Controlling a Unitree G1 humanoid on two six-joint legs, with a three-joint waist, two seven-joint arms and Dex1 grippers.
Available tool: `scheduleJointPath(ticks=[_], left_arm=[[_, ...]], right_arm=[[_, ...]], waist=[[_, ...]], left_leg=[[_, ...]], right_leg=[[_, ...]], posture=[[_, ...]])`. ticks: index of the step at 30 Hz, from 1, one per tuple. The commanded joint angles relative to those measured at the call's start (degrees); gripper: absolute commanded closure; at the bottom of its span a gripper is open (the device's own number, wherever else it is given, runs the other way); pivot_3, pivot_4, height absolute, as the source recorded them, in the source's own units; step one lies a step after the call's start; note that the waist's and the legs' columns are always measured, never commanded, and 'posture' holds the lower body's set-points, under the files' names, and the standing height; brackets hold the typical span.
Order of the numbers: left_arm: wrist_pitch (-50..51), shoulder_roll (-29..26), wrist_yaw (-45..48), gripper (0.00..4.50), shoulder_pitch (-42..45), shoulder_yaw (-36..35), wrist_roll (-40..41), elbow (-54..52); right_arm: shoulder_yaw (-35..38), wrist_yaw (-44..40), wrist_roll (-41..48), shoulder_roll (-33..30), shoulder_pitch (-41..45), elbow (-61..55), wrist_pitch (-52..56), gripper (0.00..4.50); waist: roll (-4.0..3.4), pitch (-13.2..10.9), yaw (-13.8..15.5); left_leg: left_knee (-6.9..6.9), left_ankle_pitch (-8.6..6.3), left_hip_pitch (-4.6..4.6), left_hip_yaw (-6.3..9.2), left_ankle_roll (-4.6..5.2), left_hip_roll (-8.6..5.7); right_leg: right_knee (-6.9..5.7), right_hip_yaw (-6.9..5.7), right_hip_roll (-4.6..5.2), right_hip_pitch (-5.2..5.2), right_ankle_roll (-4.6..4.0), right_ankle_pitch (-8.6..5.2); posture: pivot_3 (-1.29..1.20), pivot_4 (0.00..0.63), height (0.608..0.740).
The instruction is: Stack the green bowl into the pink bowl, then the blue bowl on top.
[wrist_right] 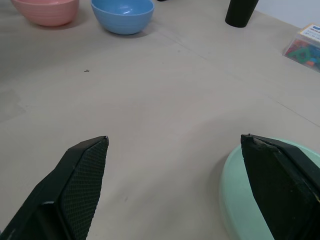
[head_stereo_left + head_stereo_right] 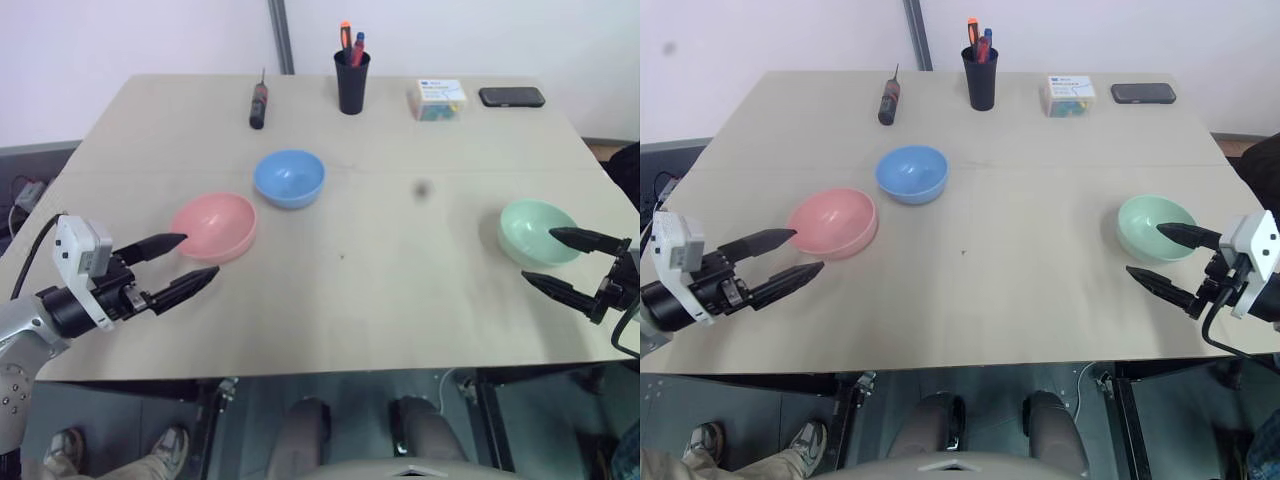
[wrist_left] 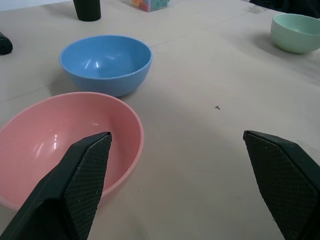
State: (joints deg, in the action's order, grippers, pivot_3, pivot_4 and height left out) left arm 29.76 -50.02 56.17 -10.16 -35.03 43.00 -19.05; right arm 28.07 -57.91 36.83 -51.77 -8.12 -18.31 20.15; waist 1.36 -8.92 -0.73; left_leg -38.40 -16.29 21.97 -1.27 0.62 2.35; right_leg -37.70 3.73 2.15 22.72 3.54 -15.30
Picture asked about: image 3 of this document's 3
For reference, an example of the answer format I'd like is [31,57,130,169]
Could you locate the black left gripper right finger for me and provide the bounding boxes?
[243,130,320,240]

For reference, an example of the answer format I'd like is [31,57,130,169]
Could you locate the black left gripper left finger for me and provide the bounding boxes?
[0,131,113,240]

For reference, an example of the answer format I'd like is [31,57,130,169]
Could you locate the pink bowl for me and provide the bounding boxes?
[0,91,145,211]

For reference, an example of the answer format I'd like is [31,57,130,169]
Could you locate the blue bowl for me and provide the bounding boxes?
[59,35,153,98]

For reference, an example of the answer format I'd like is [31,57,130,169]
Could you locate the green bowl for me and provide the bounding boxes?
[270,13,320,55]

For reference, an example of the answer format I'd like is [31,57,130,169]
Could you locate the black ribbed object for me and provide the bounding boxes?
[0,32,13,56]

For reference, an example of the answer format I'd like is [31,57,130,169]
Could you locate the black cup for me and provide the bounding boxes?
[72,0,102,21]

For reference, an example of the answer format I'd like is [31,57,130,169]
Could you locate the clear box of coloured blocks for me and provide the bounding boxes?
[121,0,171,13]

